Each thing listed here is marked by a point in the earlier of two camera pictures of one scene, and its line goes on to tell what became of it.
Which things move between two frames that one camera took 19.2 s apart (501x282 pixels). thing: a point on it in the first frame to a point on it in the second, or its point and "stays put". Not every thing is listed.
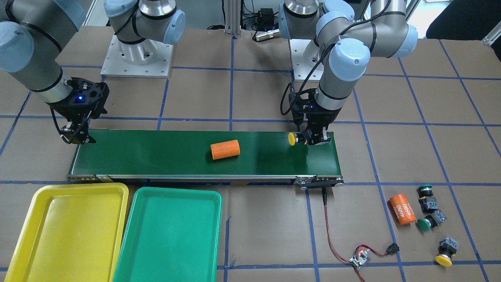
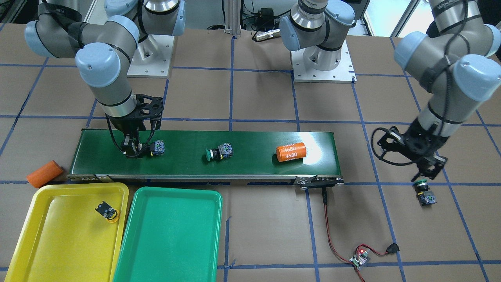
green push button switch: [428, 203] to [224, 150]
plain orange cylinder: [226, 149] to [44, 173]
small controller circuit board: [357, 260] stays put
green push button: [431, 220] to [425, 197]
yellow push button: [447, 248] to [157, 148]
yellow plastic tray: [72, 232] stays put
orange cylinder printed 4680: [402, 209] to [291, 152]
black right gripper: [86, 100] to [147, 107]
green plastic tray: [172, 235] stays put
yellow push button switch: [292, 138] to [112, 215]
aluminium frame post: [232, 21] stays put
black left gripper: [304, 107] to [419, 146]
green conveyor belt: [264, 154] stays put
